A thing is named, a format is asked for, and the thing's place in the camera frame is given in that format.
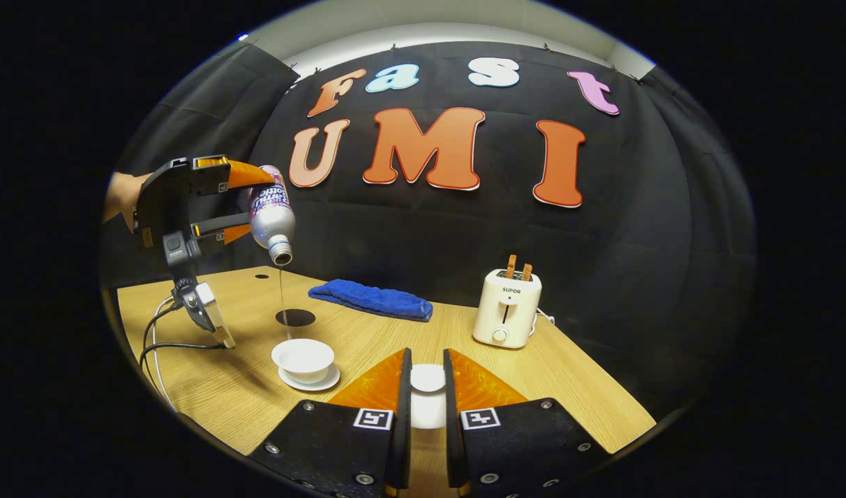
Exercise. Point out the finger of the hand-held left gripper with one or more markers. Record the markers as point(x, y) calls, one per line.
point(222, 176)
point(218, 227)

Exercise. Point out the white saucer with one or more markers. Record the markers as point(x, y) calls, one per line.
point(329, 382)

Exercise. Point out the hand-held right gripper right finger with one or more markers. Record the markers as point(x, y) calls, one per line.
point(526, 443)

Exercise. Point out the black round coaster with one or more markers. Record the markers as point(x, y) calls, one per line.
point(296, 318)

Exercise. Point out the blue towel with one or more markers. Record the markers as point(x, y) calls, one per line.
point(371, 299)

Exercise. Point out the silver water bottle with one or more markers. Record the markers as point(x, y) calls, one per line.
point(272, 218)

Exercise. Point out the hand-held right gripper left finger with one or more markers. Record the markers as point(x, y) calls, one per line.
point(326, 443)

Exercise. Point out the toast slice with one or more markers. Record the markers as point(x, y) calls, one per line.
point(510, 266)
point(526, 272)

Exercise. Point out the cream toaster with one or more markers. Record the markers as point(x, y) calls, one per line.
point(502, 311)

